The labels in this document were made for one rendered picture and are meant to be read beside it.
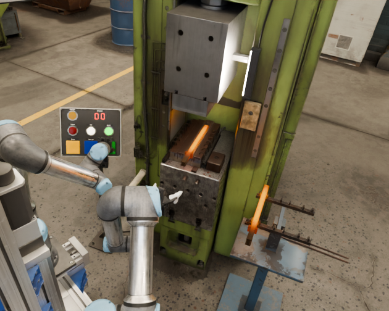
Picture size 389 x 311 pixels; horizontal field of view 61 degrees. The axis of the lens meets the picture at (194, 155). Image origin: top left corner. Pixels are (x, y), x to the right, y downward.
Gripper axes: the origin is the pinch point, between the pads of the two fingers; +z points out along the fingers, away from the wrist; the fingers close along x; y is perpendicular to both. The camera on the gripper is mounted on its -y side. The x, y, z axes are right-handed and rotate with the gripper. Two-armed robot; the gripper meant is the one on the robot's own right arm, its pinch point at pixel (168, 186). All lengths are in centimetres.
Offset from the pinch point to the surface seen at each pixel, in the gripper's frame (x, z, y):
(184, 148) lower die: -5.0, 35.8, 0.8
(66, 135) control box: -67, 8, -7
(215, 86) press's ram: 10, 31, -46
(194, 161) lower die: 3.9, 30.7, 4.2
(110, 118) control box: -47, 23, -16
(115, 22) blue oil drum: -274, 413, 60
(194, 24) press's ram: -3, 31, -74
